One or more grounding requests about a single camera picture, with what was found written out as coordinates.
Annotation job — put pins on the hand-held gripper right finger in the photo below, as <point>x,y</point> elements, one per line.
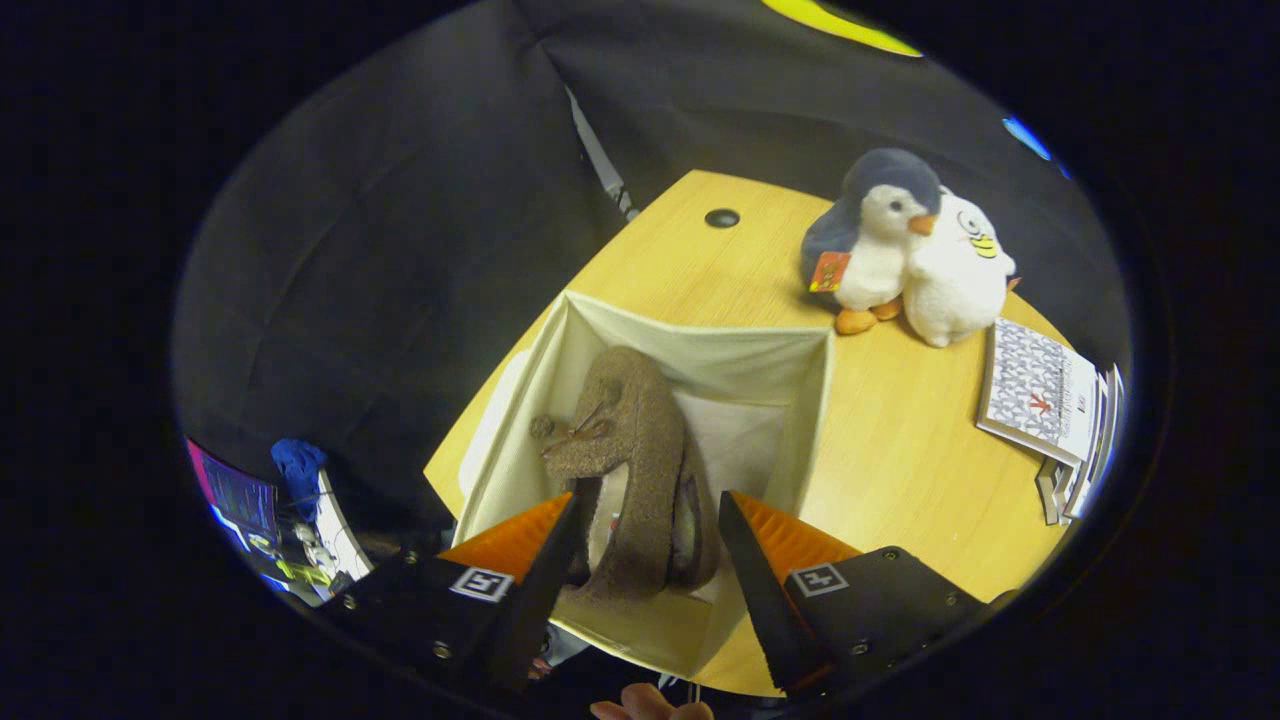
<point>775,600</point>

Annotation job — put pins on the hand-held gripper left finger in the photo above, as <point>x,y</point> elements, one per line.
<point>530,610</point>

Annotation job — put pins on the brown fuzzy slipper shoe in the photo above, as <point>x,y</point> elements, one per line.
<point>700,540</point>
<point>640,430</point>

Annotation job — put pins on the beige fabric storage box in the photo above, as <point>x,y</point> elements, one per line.
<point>760,370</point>

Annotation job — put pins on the white side desk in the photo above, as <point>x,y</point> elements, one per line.
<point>340,530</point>

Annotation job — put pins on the small white figure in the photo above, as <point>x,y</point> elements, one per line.
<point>312,545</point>

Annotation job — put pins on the yellow green tool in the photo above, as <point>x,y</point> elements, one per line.
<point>290,570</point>

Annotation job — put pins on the blue cloth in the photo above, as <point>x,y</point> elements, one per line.
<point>298,475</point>

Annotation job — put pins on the computer monitor screen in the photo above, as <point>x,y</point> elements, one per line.
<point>235,490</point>

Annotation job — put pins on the grey patterned cover book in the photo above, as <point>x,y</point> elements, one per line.
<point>1035,390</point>

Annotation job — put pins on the grey blue penguin plush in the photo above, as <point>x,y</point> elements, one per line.
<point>870,250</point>

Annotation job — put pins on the white duck plush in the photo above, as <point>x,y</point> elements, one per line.
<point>960,280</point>

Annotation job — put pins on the white book with dark picture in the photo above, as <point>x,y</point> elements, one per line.
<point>1112,430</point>

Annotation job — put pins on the white stand pole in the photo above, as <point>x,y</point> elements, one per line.
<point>600,150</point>

